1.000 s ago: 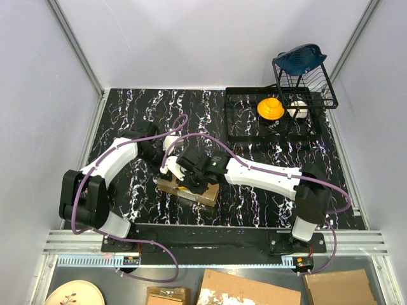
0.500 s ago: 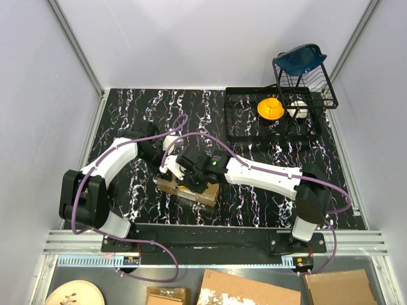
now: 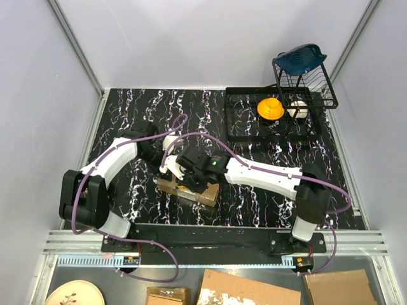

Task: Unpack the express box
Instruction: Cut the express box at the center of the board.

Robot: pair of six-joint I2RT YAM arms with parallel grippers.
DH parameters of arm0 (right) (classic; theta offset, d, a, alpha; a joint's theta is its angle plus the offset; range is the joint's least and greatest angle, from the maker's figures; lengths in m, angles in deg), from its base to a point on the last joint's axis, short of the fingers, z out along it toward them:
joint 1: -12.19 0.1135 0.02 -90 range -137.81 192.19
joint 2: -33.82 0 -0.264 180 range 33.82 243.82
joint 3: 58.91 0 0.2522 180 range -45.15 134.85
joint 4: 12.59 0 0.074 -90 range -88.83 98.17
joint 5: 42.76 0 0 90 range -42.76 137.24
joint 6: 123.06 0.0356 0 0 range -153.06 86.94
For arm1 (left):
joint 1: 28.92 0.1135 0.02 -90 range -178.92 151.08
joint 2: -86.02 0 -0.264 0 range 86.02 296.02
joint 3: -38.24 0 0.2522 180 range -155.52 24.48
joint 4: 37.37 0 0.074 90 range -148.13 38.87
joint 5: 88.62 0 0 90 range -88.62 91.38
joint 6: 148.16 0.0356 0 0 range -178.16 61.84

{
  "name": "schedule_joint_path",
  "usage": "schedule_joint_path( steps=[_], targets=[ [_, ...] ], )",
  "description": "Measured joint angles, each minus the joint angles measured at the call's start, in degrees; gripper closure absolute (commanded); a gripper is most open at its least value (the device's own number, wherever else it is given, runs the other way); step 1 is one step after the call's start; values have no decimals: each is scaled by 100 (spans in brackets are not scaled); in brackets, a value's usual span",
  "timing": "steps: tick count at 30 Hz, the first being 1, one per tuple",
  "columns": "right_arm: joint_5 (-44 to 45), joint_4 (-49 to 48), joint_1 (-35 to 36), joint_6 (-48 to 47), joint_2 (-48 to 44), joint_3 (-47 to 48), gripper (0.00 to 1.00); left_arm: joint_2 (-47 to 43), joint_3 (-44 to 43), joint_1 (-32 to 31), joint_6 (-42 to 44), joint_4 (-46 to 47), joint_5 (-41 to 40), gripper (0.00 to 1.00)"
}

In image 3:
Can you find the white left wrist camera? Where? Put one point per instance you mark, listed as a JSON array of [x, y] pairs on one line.
[[167, 143]]

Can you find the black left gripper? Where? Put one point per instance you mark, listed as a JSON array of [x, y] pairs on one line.
[[159, 148]]

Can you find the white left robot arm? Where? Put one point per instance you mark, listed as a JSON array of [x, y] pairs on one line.
[[84, 195]]

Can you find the white small cup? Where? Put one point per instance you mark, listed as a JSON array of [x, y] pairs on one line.
[[298, 109]]

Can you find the small cardboard box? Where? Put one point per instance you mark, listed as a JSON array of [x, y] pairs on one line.
[[168, 295]]

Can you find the blue bowl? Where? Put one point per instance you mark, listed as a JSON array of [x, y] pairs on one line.
[[302, 59]]

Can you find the cardboard box at corner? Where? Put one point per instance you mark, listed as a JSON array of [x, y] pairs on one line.
[[343, 287]]

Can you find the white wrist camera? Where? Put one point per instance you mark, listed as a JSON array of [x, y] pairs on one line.
[[168, 166], [167, 143]]

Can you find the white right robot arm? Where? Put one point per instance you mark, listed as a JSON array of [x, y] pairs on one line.
[[304, 186]]

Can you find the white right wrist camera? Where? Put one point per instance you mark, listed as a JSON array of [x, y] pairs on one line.
[[168, 166]]

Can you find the flat cardboard sheet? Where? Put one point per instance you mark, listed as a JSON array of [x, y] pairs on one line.
[[224, 288]]

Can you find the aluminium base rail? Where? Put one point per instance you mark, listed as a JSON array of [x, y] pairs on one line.
[[193, 245]]

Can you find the brown cardboard express box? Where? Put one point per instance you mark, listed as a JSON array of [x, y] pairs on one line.
[[208, 197]]

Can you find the black wire dish rack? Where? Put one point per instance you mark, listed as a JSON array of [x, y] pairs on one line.
[[312, 90]]

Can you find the yellow plastic cup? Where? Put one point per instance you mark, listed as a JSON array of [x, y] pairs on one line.
[[270, 109]]

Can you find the patterned ceramic plate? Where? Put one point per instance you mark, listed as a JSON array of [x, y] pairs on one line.
[[76, 292]]

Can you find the black drain tray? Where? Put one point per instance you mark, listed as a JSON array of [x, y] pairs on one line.
[[244, 124]]

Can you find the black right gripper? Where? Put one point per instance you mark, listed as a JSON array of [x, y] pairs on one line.
[[185, 182]]

